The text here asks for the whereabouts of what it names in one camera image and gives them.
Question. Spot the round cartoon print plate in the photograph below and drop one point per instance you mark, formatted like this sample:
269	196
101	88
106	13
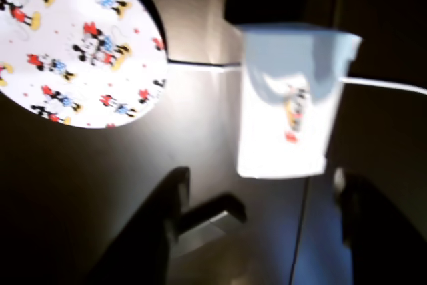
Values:
66	31

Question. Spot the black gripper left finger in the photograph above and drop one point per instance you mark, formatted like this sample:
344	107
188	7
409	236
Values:
143	251

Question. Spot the white and black servo box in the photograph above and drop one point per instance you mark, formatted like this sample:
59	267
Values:
283	148

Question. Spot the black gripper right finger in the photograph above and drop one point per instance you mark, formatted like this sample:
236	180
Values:
387	248

